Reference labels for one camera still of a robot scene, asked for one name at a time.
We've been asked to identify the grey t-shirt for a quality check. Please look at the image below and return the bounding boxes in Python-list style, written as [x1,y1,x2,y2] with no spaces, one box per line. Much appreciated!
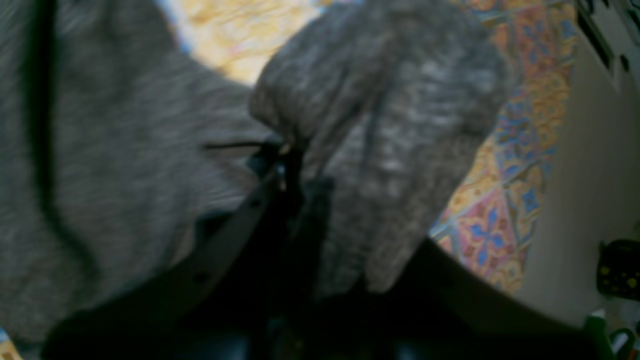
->
[1,0,514,359]

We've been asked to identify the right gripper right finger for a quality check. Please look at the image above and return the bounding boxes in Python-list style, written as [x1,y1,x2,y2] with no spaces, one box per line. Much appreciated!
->
[300,177,601,360]

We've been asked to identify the black yellow dotted bag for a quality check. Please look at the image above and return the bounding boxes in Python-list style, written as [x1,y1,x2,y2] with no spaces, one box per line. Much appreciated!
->
[596,239,640,302]

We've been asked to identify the green box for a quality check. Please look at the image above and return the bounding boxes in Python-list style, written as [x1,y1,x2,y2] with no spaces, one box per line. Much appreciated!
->
[583,309,640,360]

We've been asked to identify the patterned tablecloth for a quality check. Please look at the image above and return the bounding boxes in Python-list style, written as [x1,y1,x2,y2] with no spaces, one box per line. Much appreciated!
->
[1,0,576,360]

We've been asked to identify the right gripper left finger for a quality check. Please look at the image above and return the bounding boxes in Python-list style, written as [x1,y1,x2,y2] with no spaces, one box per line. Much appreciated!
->
[42,146,304,360]

